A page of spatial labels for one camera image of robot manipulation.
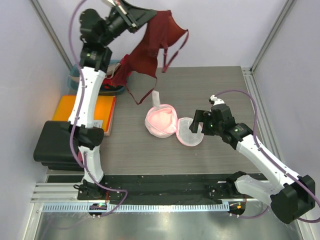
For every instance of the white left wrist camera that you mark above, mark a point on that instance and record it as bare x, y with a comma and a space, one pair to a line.
115, 3

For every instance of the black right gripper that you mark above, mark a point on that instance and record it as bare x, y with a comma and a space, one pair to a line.
202, 116

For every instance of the white mesh laundry bag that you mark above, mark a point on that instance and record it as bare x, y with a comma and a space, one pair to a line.
182, 132

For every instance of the dark red garment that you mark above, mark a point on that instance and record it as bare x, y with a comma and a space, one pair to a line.
161, 32

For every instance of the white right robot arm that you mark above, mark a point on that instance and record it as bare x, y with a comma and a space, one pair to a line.
288, 194

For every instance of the pink bra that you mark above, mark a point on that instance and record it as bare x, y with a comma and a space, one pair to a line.
163, 119

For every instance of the white cup bra in basket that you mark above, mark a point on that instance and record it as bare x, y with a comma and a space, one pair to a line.
111, 70

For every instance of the teal plastic laundry basket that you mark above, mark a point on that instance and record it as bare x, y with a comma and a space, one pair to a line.
106, 89

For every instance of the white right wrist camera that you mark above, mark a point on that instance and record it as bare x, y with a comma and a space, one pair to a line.
214, 100

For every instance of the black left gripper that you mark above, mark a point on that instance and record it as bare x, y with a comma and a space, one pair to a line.
135, 16

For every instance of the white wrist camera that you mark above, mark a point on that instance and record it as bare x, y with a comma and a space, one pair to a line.
214, 100
115, 3

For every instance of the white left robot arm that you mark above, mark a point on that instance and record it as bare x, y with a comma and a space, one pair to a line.
92, 63

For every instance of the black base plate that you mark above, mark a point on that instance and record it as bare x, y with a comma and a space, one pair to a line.
167, 190

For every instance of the black case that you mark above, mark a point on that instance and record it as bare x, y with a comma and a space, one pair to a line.
53, 148

